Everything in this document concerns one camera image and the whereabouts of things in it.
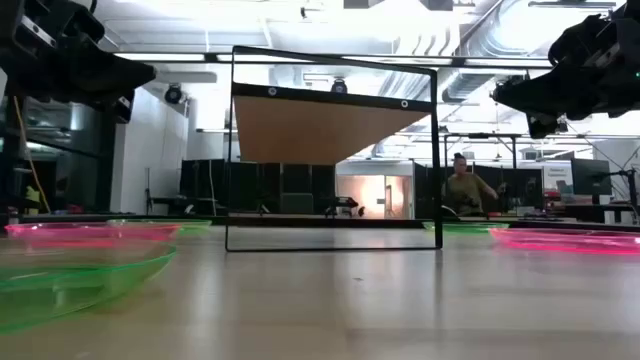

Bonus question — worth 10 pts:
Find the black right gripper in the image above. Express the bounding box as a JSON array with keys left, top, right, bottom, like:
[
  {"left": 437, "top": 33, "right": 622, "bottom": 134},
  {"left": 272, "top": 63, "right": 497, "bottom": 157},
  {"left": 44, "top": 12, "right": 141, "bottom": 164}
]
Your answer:
[{"left": 492, "top": 4, "right": 614, "bottom": 140}]

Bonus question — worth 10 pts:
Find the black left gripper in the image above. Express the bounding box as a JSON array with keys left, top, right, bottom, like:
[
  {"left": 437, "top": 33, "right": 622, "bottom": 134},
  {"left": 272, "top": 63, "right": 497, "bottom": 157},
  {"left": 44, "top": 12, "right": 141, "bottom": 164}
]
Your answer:
[{"left": 29, "top": 0, "right": 157, "bottom": 124}]

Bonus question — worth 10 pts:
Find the pink transparent plastic plate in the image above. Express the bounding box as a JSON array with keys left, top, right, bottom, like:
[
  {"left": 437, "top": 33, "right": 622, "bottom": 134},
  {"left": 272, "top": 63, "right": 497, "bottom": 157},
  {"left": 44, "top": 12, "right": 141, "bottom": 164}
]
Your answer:
[
  {"left": 3, "top": 222, "right": 182, "bottom": 251},
  {"left": 488, "top": 227, "right": 640, "bottom": 257}
]

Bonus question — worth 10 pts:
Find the green transparent plastic plate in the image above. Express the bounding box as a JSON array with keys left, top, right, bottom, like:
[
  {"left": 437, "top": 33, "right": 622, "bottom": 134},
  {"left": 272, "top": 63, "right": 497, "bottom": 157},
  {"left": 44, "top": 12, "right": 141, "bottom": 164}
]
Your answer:
[
  {"left": 0, "top": 244, "right": 179, "bottom": 335},
  {"left": 422, "top": 221, "right": 510, "bottom": 235},
  {"left": 106, "top": 218, "right": 214, "bottom": 237}
]

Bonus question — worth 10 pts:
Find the black computer monitor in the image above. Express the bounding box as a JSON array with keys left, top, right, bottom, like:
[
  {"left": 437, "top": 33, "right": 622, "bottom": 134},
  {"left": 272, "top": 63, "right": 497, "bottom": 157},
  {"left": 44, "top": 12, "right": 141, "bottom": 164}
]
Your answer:
[{"left": 571, "top": 158, "right": 614, "bottom": 197}]

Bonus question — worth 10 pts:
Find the black overhead beam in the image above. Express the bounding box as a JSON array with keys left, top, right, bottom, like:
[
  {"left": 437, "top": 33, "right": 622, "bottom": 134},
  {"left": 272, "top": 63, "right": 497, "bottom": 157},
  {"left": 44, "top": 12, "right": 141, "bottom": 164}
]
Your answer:
[{"left": 113, "top": 51, "right": 554, "bottom": 70}]

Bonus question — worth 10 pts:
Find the black tripod stand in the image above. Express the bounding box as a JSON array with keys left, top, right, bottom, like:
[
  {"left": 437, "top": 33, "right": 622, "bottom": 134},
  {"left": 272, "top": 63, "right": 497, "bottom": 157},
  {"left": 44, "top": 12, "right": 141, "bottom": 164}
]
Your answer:
[{"left": 143, "top": 167, "right": 154, "bottom": 215}]

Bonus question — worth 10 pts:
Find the person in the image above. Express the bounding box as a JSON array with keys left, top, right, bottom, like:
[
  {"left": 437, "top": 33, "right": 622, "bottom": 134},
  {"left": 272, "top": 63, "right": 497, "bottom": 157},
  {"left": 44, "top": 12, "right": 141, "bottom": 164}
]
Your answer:
[{"left": 442, "top": 152, "right": 501, "bottom": 218}]

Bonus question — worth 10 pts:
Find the black office chair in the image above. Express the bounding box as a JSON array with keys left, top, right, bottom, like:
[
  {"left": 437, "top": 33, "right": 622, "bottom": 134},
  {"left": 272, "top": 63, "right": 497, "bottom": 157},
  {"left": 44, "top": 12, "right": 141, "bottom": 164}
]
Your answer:
[{"left": 323, "top": 195, "right": 361, "bottom": 219}]

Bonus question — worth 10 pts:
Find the silver ventilation duct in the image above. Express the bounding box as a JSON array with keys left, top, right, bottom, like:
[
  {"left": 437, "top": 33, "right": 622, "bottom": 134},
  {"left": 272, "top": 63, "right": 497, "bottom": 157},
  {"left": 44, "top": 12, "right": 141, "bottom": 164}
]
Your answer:
[{"left": 442, "top": 69, "right": 506, "bottom": 104}]

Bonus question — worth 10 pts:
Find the yellow cable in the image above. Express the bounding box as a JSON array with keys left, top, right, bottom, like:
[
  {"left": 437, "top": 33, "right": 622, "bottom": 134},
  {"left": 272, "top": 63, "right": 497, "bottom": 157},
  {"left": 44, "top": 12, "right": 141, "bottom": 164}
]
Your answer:
[{"left": 12, "top": 96, "right": 52, "bottom": 215}]

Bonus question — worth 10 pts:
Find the black aluminium table frame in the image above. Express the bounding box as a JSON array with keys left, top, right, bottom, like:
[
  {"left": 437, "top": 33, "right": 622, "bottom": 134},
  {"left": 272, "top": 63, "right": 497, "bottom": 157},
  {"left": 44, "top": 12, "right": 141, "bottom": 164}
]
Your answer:
[{"left": 0, "top": 213, "right": 640, "bottom": 232}]

